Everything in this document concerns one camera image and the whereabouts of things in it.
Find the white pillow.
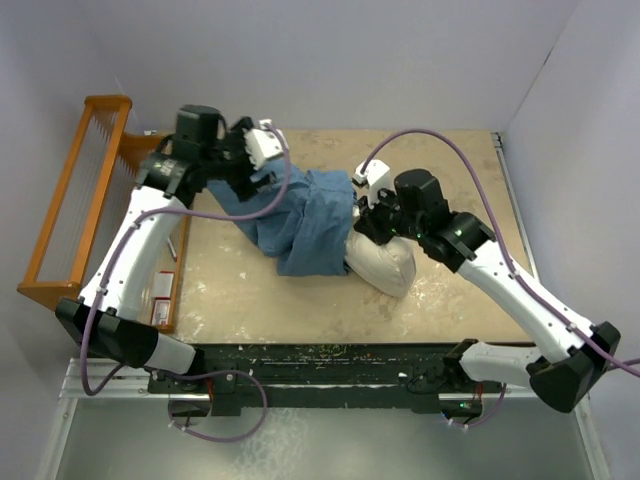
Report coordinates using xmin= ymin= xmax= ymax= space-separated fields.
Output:
xmin=345 ymin=206 xmax=417 ymax=298

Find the orange wooden tiered rack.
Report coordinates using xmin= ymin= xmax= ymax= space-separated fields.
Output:
xmin=17 ymin=95 xmax=161 ymax=310

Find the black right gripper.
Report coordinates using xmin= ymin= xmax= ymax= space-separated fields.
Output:
xmin=357 ymin=183 xmax=426 ymax=245

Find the red white small box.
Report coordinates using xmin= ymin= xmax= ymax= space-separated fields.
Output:
xmin=150 ymin=271 xmax=175 ymax=327

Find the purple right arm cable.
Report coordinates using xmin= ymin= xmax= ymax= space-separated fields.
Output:
xmin=362 ymin=128 xmax=640 ymax=377

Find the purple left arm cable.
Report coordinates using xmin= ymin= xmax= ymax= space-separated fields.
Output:
xmin=80 ymin=124 xmax=293 ymax=397

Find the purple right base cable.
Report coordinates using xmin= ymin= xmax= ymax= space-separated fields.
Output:
xmin=441 ymin=383 xmax=507 ymax=432

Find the aluminium frame rail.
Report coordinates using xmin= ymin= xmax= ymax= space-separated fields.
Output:
xmin=490 ymin=130 xmax=541 ymax=281

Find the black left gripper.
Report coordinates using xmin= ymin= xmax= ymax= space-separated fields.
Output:
xmin=202 ymin=118 xmax=277 ymax=202

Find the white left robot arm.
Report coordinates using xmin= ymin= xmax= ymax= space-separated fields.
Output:
xmin=55 ymin=105 xmax=286 ymax=392

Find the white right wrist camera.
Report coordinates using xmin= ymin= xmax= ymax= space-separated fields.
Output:
xmin=352 ymin=159 xmax=392 ymax=208

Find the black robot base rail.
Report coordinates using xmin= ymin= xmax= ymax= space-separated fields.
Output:
xmin=148 ymin=343 xmax=501 ymax=417

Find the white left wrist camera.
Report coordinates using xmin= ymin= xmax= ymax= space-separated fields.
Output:
xmin=244 ymin=119 xmax=288 ymax=171

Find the magenta capped marker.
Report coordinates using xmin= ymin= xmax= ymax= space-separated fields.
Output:
xmin=166 ymin=238 xmax=178 ymax=262

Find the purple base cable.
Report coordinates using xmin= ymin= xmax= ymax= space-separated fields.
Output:
xmin=441 ymin=383 xmax=507 ymax=432
xmin=167 ymin=369 xmax=269 ymax=443

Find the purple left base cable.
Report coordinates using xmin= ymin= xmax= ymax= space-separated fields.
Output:
xmin=167 ymin=369 xmax=269 ymax=443

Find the blue pillowcase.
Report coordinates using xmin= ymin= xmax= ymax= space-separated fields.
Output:
xmin=236 ymin=166 xmax=355 ymax=277

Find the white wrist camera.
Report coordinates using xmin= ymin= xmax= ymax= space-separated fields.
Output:
xmin=352 ymin=159 xmax=392 ymax=208
xmin=244 ymin=119 xmax=288 ymax=171

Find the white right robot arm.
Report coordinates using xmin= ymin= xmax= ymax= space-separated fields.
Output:
xmin=352 ymin=163 xmax=621 ymax=413

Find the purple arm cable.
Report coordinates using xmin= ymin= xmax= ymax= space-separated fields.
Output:
xmin=80 ymin=124 xmax=293 ymax=397
xmin=362 ymin=128 xmax=640 ymax=377

